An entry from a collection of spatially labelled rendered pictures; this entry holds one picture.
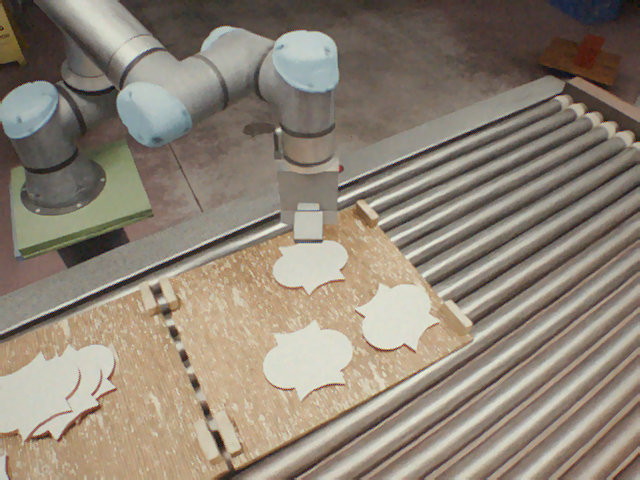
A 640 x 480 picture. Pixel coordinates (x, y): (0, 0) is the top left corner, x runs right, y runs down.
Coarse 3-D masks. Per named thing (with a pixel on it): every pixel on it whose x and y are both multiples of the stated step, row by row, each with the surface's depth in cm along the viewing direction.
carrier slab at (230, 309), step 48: (288, 240) 87; (336, 240) 87; (384, 240) 87; (192, 288) 80; (240, 288) 80; (336, 288) 80; (432, 288) 80; (192, 336) 74; (240, 336) 74; (432, 336) 74; (240, 384) 68; (384, 384) 68; (240, 432) 63; (288, 432) 63
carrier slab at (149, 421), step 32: (64, 320) 75; (96, 320) 75; (128, 320) 76; (160, 320) 76; (0, 352) 71; (32, 352) 71; (128, 352) 72; (160, 352) 72; (128, 384) 68; (160, 384) 68; (96, 416) 65; (128, 416) 65; (160, 416) 65; (192, 416) 65; (0, 448) 61; (32, 448) 61; (64, 448) 61; (96, 448) 62; (128, 448) 62; (160, 448) 62; (192, 448) 62
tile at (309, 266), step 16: (288, 256) 83; (304, 256) 83; (320, 256) 83; (336, 256) 83; (288, 272) 81; (304, 272) 81; (320, 272) 81; (336, 272) 81; (288, 288) 80; (304, 288) 79
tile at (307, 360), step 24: (288, 336) 73; (312, 336) 73; (336, 336) 73; (264, 360) 70; (288, 360) 70; (312, 360) 70; (336, 360) 70; (288, 384) 67; (312, 384) 67; (336, 384) 68
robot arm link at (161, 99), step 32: (32, 0) 55; (64, 0) 51; (96, 0) 52; (64, 32) 54; (96, 32) 51; (128, 32) 52; (96, 64) 53; (128, 64) 51; (160, 64) 51; (192, 64) 53; (128, 96) 50; (160, 96) 50; (192, 96) 52; (224, 96) 56; (128, 128) 53; (160, 128) 50; (192, 128) 56
